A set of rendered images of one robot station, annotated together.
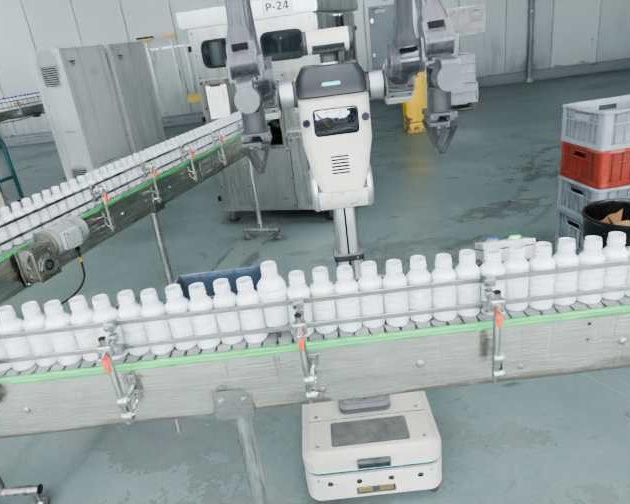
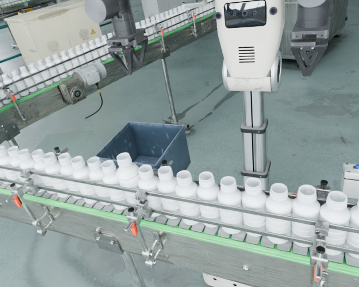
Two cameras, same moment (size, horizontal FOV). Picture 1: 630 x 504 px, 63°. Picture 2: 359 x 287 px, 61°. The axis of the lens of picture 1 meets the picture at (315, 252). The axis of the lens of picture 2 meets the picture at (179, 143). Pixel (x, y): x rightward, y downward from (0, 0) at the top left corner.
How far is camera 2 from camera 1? 0.68 m
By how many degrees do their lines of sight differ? 26
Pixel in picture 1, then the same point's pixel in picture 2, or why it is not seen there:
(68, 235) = (89, 76)
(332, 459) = not seen: hidden behind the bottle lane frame
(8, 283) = (55, 102)
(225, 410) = (102, 244)
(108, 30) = not seen: outside the picture
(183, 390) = (76, 224)
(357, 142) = (263, 35)
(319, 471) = not seen: hidden behind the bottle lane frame
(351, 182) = (255, 71)
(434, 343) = (258, 258)
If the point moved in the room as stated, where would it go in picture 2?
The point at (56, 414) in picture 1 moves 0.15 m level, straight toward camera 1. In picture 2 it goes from (14, 212) to (3, 242)
